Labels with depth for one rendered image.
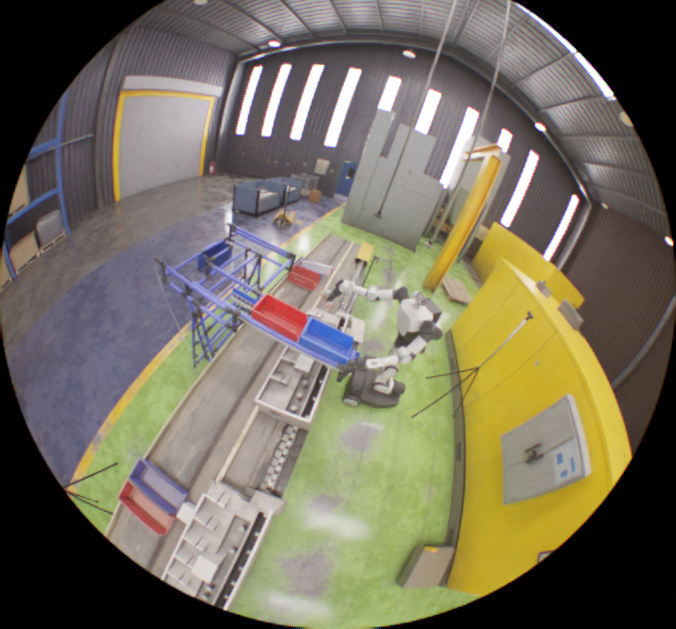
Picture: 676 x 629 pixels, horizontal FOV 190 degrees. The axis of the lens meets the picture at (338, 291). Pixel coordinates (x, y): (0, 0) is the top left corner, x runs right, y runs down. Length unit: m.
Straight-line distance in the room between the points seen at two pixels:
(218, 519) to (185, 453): 0.48
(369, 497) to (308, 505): 0.60
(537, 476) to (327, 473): 1.87
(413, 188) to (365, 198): 1.62
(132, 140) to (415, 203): 11.57
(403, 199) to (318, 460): 6.71
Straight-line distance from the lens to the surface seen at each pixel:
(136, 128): 10.99
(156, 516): 1.71
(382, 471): 2.46
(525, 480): 2.13
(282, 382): 1.36
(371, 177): 6.89
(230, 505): 1.30
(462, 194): 8.62
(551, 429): 2.03
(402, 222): 6.99
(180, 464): 1.56
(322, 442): 2.27
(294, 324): 1.28
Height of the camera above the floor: 2.19
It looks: 36 degrees down
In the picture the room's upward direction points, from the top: 20 degrees clockwise
